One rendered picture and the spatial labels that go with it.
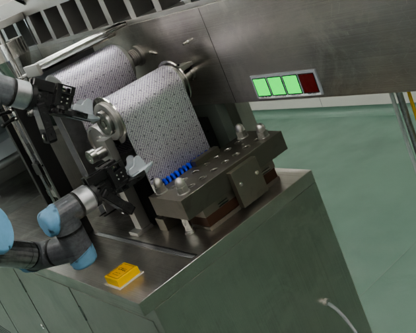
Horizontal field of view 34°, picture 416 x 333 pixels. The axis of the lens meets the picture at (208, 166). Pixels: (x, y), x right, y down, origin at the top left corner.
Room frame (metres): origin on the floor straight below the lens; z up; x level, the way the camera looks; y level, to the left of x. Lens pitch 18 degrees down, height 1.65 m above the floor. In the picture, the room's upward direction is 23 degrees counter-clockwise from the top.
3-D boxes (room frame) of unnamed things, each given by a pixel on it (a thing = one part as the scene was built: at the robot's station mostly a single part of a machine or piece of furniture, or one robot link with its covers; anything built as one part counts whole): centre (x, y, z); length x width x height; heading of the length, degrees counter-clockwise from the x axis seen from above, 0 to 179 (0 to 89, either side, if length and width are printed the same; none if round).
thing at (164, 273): (2.73, 0.68, 0.88); 2.52 x 0.66 x 0.04; 32
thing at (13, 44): (2.58, 0.50, 1.50); 0.14 x 0.14 x 0.06
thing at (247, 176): (1.78, -0.09, 0.96); 0.10 x 0.03 x 0.11; 122
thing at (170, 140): (1.93, 0.07, 1.11); 0.23 x 0.01 x 0.18; 122
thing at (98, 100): (1.92, 0.21, 1.25); 0.15 x 0.01 x 0.15; 32
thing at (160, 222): (1.93, 0.07, 0.92); 0.28 x 0.04 x 0.04; 122
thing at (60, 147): (2.58, 0.50, 1.18); 0.14 x 0.14 x 0.57
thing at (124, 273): (1.65, 0.32, 0.91); 0.07 x 0.07 x 0.02; 32
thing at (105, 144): (1.92, 0.26, 1.05); 0.06 x 0.05 x 0.31; 122
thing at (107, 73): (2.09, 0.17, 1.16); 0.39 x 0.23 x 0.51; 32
